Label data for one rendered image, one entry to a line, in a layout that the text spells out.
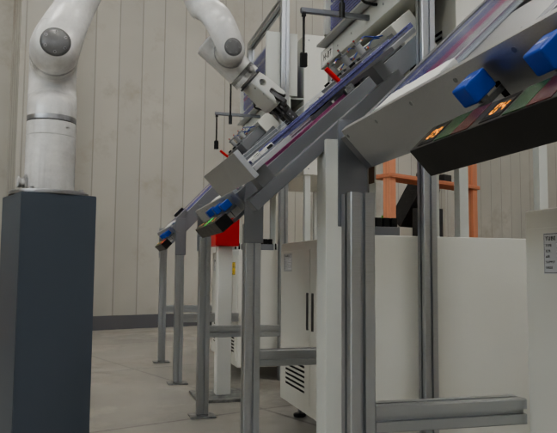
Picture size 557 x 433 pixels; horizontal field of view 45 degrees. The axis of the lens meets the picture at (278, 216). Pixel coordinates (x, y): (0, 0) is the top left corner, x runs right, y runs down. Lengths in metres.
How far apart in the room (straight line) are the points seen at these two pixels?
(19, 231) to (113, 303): 4.41
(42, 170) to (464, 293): 1.18
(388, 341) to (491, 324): 0.32
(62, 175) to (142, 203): 4.44
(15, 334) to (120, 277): 4.42
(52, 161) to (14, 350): 0.45
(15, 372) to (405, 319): 1.00
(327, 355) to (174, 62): 5.27
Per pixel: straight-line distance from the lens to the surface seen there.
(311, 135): 1.81
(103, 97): 6.15
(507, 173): 9.74
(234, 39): 1.81
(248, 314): 1.69
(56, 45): 1.72
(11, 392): 1.68
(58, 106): 1.74
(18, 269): 1.64
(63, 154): 1.72
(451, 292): 1.95
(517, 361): 2.07
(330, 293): 1.47
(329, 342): 1.48
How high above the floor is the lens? 0.52
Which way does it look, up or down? 5 degrees up
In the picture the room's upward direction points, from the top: straight up
